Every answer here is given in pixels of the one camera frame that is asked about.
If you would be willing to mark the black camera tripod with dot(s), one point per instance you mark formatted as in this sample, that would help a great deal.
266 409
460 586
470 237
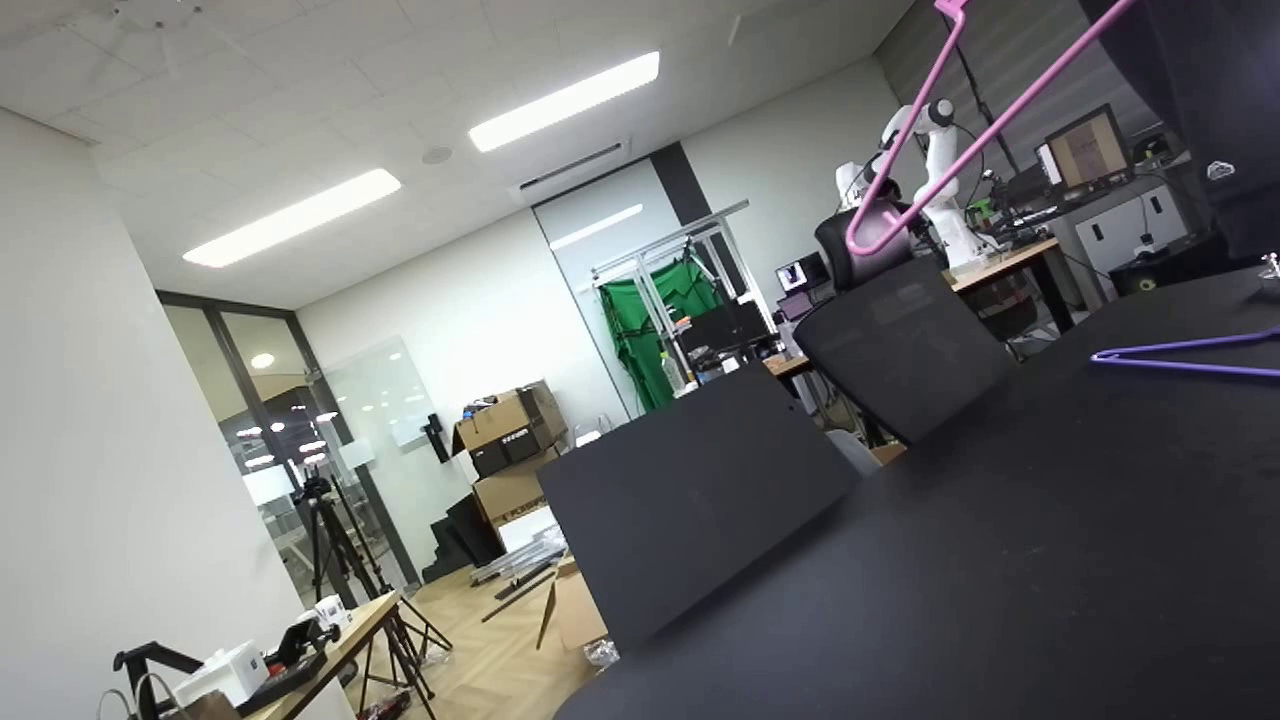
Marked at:
320 513

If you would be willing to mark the small computer monitor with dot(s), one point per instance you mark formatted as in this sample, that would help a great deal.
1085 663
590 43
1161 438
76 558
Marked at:
802 273

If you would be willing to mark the black mesh office chair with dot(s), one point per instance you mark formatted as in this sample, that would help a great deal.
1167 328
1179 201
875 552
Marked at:
907 346

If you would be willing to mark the silver clothes rack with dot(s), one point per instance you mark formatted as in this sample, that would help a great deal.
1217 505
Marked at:
692 227

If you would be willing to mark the long ceiling light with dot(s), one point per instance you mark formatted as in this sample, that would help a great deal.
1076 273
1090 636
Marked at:
565 101
292 218

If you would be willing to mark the grey window blinds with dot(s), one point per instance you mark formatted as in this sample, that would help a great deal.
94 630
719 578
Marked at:
1024 43

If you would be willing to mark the ceiling air vent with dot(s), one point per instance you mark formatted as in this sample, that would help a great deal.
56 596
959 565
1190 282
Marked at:
570 166

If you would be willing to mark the glass partition door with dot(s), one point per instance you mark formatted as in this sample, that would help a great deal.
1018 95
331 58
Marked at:
266 385

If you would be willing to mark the green cloth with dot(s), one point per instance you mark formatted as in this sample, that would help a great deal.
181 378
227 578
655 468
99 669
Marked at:
632 343

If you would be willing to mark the black rounded board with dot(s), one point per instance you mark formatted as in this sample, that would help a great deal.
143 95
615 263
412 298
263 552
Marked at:
692 495

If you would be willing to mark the closed cardboard box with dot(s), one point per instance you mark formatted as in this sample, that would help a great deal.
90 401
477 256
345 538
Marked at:
512 495

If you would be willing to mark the small wooden table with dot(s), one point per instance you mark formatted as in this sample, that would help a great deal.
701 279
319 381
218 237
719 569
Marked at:
342 643

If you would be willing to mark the large tilted monitor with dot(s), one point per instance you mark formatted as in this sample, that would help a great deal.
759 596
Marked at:
1085 147

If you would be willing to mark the wall whiteboard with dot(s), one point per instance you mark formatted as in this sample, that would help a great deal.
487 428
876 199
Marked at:
381 394

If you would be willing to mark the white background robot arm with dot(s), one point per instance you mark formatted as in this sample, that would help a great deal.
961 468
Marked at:
947 201

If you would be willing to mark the wooden stick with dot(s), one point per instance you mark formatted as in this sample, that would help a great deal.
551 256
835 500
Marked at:
547 614

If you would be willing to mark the open cardboard box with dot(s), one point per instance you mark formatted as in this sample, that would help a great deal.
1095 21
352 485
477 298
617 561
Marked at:
503 422

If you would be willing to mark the pink hanger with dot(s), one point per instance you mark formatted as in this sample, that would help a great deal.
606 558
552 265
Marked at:
1024 101

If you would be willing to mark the white box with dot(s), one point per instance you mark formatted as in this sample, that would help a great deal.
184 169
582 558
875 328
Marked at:
227 675

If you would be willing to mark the white cabinet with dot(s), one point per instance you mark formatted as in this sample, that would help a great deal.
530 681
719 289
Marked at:
1132 227

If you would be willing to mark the lavender hanger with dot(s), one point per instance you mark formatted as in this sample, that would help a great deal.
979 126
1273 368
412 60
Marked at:
1121 353

